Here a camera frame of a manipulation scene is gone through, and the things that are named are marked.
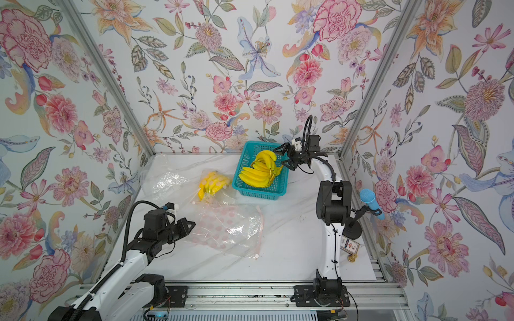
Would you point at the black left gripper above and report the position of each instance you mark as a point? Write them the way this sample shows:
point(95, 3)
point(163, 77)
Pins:
point(182, 223)

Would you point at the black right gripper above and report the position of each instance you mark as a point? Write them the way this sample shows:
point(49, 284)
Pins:
point(292, 165)

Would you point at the yellow banana bunch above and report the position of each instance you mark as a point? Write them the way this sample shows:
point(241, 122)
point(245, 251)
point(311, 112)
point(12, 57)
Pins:
point(256, 177)
point(212, 183)

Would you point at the pink dotted zip bag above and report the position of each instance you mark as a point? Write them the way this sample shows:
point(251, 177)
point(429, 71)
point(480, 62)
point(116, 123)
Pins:
point(231, 229)

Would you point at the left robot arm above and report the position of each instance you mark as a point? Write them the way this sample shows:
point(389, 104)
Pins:
point(125, 288)

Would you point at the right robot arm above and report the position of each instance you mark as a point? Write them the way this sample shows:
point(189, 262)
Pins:
point(332, 210)

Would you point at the teal plastic basket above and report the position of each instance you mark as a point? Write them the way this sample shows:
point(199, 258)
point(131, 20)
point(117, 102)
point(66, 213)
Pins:
point(277, 189)

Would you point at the blue microphone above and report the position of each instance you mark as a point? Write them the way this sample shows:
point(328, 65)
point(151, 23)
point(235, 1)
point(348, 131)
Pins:
point(352, 228)

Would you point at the small printed card box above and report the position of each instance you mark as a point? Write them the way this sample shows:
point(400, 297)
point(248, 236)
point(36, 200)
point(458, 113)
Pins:
point(349, 246)

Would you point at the small brass knob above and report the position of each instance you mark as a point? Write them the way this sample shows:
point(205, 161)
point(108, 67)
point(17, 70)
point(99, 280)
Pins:
point(352, 257)

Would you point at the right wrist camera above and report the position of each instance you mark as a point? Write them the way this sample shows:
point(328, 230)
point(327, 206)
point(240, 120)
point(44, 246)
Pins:
point(297, 143)

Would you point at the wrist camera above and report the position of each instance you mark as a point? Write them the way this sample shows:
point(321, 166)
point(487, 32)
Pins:
point(170, 207)
point(297, 143)

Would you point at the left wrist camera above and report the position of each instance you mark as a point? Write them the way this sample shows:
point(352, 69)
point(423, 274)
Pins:
point(170, 207)

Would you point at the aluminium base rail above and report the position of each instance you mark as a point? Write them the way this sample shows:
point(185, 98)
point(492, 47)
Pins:
point(272, 301)

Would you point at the aluminium corner post right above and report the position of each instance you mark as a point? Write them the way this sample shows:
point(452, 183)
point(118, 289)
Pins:
point(406, 17)

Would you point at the aluminium corner post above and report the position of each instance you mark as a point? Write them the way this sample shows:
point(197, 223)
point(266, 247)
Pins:
point(406, 17)
point(83, 34)

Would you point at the aluminium corner post left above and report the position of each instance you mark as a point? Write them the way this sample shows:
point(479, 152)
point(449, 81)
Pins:
point(83, 34)

